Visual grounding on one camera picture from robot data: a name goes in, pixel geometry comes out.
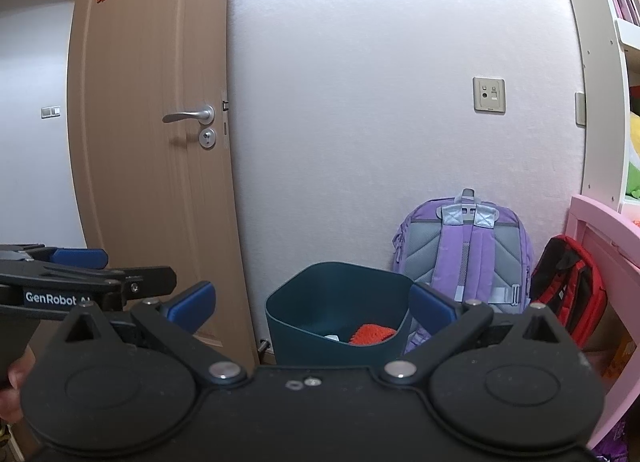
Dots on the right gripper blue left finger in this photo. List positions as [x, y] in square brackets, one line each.
[192, 308]

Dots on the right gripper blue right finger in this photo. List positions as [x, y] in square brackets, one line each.
[433, 311]

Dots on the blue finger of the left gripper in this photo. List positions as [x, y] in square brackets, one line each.
[81, 258]
[143, 282]

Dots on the orange net wrapper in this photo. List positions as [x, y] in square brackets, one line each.
[371, 334]

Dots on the dark teal trash bin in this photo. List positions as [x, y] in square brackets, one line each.
[313, 316]

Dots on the person's left hand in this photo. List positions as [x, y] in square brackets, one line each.
[10, 395]

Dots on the purple grey backpack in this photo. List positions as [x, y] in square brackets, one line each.
[467, 249]

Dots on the red black backpack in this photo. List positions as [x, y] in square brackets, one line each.
[568, 281]

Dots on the brown wooden door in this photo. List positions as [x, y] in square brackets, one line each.
[147, 192]

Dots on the silver door lock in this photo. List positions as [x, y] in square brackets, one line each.
[207, 138]

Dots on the pink desk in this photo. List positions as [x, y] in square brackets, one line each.
[613, 241]

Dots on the yellow green plush toy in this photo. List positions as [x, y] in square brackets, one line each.
[633, 150]

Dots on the white bookshelf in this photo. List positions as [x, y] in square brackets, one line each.
[609, 46]

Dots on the hallway light switch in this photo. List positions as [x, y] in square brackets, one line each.
[50, 112]

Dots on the silver door handle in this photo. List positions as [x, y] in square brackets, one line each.
[204, 116]

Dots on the beige wall socket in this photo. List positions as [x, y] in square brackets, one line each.
[489, 95]

